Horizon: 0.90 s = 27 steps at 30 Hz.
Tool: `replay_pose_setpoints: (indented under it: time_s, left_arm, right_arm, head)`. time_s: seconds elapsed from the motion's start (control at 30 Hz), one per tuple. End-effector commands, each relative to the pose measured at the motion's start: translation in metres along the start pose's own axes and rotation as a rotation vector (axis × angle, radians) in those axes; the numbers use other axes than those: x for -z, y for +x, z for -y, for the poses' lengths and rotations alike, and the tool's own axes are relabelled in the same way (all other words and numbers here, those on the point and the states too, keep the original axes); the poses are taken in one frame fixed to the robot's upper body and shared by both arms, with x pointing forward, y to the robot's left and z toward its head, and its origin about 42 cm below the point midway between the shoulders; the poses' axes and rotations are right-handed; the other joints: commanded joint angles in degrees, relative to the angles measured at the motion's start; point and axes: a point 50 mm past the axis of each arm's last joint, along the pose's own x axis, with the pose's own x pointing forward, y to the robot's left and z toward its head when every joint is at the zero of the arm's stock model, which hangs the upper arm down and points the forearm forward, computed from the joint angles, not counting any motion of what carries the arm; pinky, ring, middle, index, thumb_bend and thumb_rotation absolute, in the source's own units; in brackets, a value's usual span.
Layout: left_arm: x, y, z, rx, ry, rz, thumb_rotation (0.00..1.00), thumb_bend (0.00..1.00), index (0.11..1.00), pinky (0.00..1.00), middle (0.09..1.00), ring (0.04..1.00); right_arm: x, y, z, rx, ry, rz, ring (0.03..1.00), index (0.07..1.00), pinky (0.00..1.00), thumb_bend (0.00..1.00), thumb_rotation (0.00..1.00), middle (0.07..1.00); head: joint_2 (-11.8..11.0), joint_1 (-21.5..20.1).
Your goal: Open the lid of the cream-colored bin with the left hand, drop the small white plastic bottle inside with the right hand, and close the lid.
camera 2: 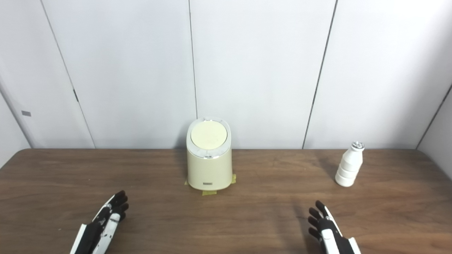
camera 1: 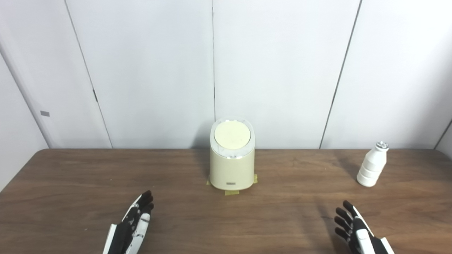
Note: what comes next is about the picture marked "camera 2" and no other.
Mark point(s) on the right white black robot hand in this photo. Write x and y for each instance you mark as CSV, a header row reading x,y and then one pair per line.
x,y
330,233

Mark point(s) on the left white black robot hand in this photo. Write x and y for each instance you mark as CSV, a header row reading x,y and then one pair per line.
x,y
102,222

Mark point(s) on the small white plastic bottle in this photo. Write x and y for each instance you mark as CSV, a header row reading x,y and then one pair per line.
x,y
349,165

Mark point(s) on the cream-colored lidded bin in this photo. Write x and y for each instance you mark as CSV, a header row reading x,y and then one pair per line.
x,y
209,165

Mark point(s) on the black wall panel hinge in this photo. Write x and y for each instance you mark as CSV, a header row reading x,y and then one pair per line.
x,y
75,95

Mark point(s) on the small grey wall label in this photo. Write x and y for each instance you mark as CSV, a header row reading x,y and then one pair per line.
x,y
25,113

